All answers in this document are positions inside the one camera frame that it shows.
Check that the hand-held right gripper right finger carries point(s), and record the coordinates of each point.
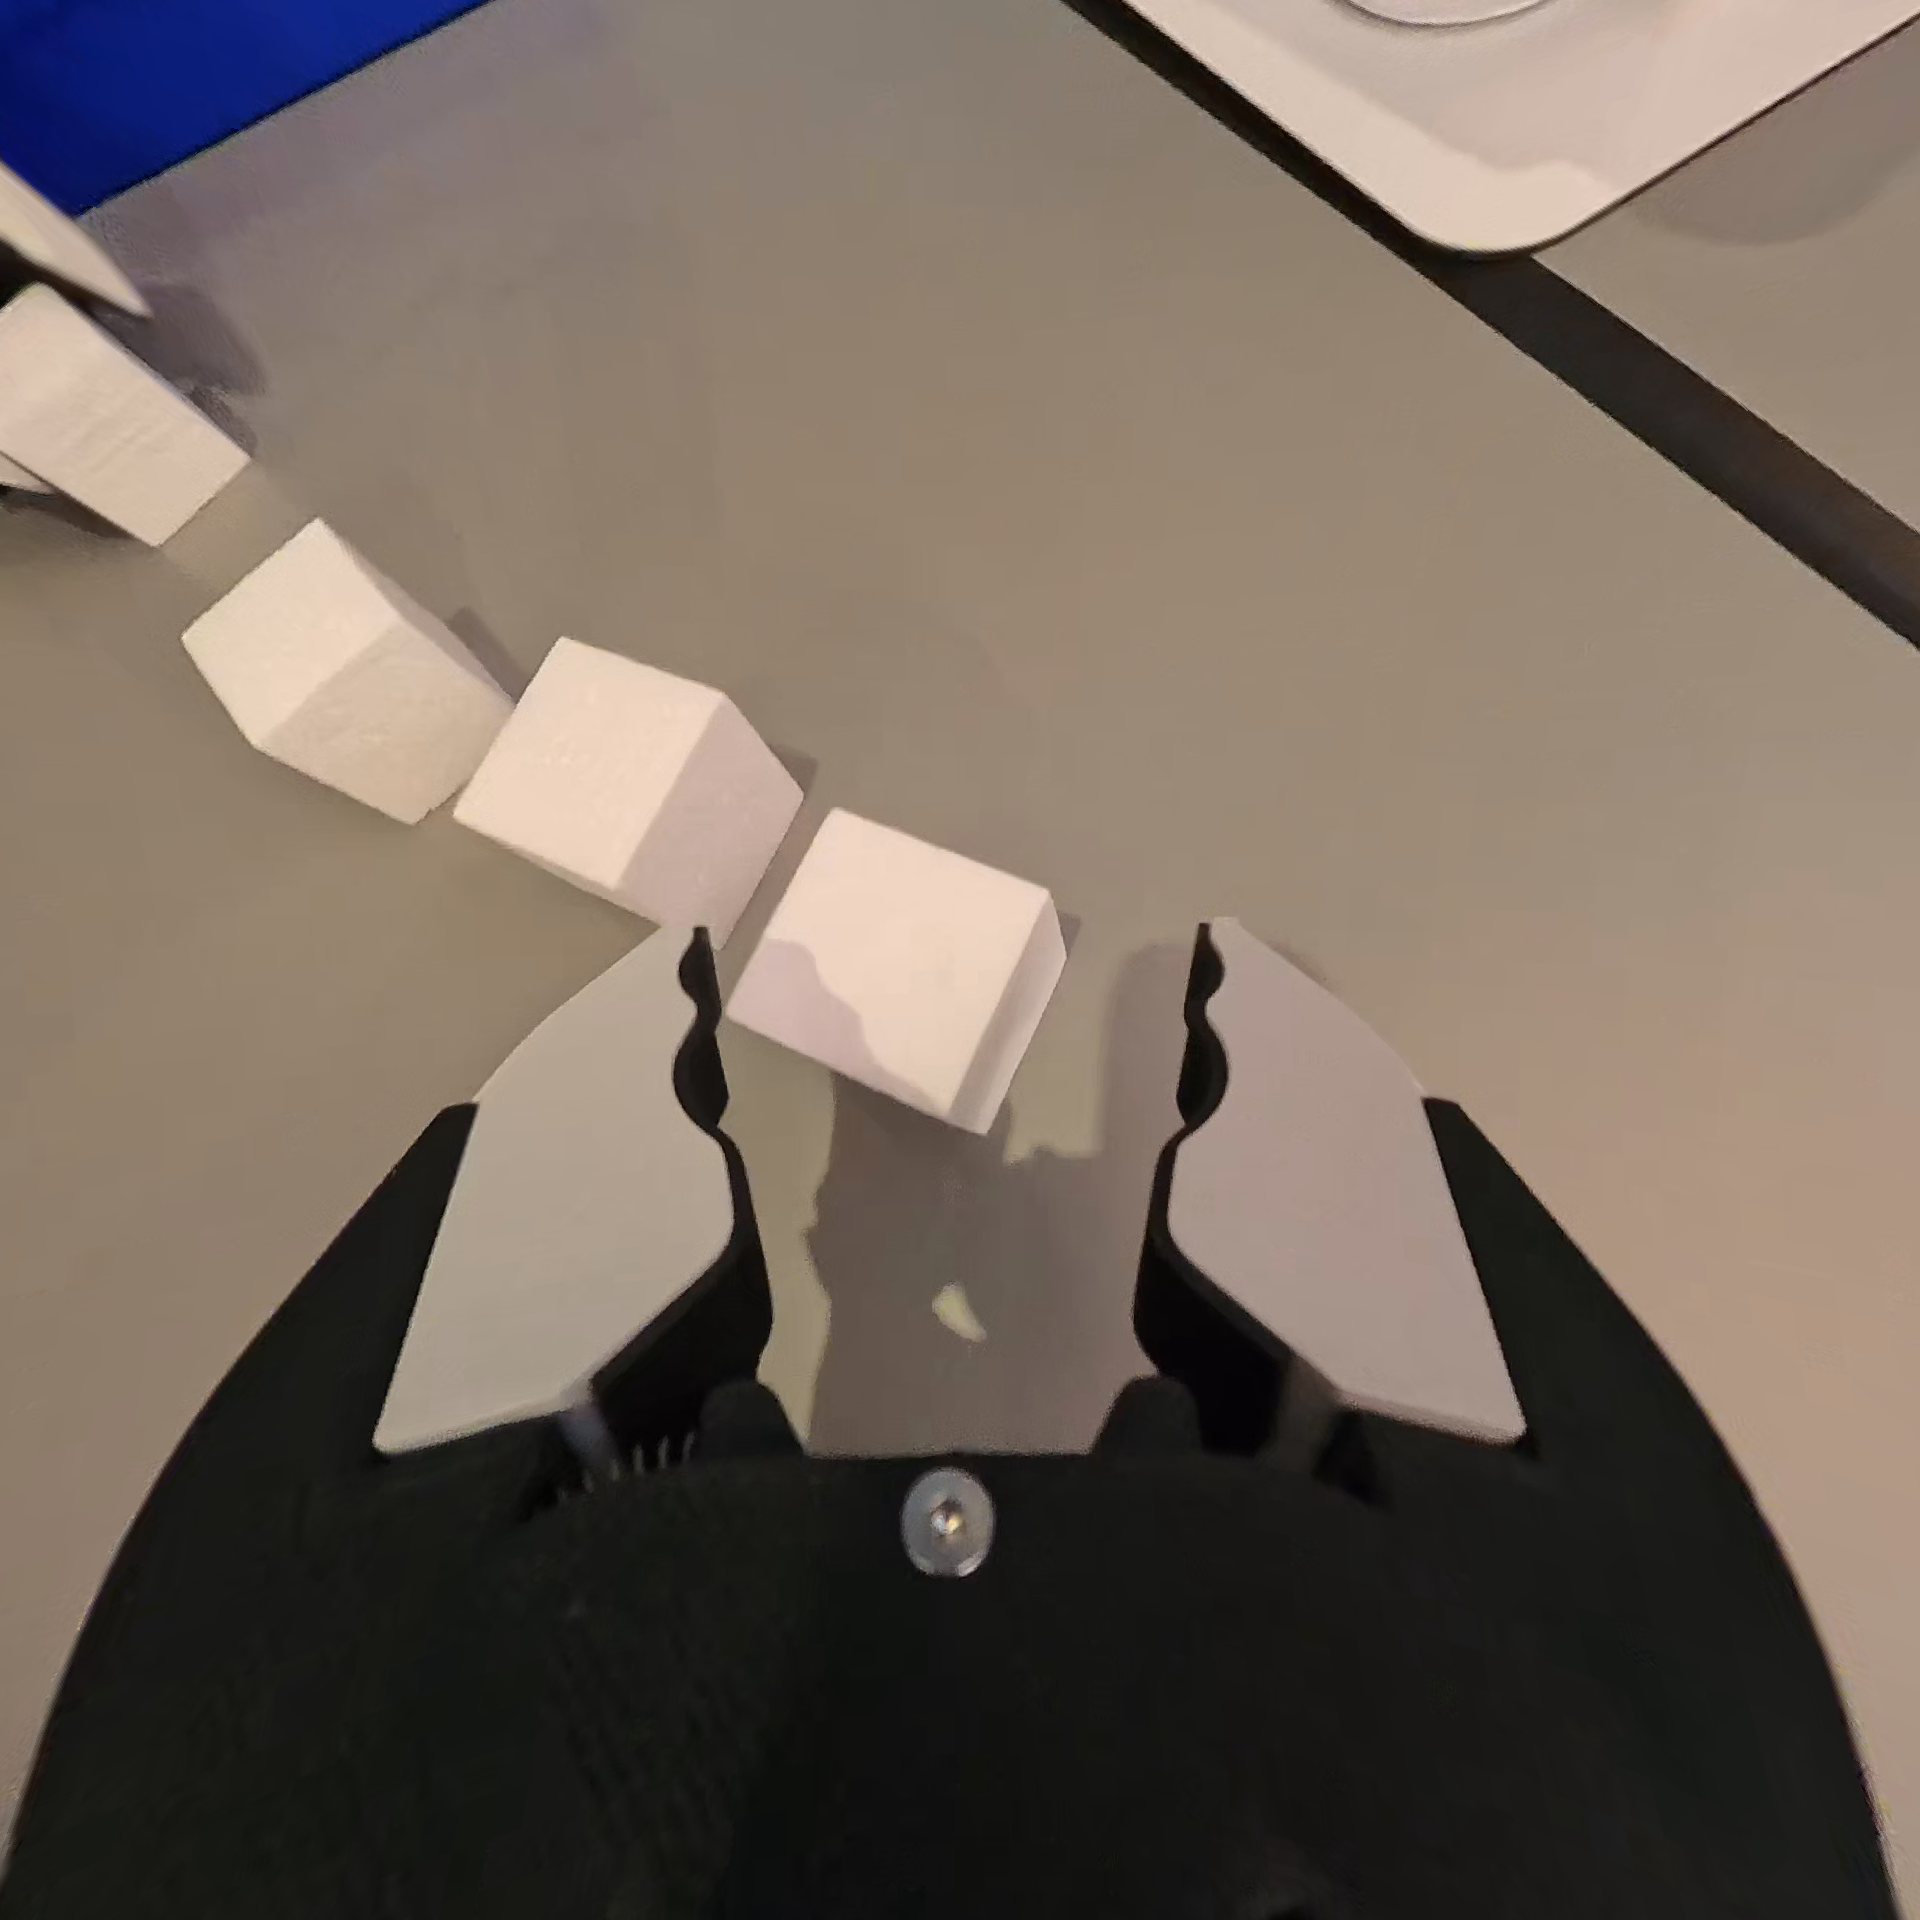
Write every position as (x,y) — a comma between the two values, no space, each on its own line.
(1335,1214)

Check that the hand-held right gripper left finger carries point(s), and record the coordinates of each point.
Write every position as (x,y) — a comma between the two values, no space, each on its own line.
(570,1214)

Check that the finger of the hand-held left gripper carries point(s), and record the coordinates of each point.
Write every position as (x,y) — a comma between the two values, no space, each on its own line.
(53,240)

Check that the white hard foam cube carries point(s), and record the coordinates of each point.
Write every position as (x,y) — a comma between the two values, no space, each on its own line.
(106,421)
(886,962)
(617,780)
(331,661)

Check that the blue plastic bin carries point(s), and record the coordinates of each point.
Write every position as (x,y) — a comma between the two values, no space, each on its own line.
(149,76)

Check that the white and wooden document stand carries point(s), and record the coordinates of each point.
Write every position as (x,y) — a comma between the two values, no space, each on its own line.
(1501,136)

